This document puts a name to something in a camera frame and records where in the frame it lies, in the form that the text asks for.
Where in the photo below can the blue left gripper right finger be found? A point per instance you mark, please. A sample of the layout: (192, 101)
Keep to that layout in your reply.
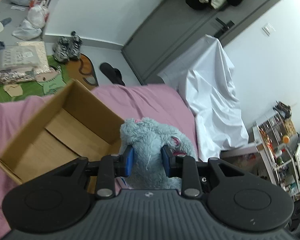
(168, 161)

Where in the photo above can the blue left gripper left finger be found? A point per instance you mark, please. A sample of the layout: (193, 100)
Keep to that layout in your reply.
(128, 159)

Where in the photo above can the grey fluffy plush toy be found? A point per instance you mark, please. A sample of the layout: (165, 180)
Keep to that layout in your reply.
(147, 137)

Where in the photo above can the pink bed sheet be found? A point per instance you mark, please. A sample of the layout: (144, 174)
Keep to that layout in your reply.
(158, 102)

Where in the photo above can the brown cardboard box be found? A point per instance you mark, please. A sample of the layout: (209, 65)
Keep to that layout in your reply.
(72, 124)

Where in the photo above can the black slipper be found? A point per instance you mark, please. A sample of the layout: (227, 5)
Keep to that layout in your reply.
(113, 74)

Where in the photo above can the white draped cloth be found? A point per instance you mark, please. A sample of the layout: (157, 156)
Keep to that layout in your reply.
(202, 76)

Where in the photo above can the white shelf with clutter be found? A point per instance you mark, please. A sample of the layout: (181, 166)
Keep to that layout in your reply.
(273, 152)

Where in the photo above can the green cartoon floor mat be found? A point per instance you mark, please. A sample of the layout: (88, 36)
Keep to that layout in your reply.
(49, 83)

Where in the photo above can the zebra pattern sneaker left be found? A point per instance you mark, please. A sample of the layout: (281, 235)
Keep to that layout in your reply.
(61, 50)

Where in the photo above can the zebra pattern sneaker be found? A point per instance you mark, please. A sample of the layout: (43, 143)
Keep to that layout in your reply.
(75, 47)
(61, 50)

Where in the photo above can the zebra pattern sneaker right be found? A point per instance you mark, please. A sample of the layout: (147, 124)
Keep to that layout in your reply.
(75, 47)

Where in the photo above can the grey door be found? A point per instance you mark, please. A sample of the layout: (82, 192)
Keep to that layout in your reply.
(173, 27)

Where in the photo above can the packaged bedding in plastic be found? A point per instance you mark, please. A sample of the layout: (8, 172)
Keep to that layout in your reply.
(23, 62)

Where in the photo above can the white plastic bag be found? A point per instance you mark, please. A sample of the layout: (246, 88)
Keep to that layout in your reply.
(32, 26)

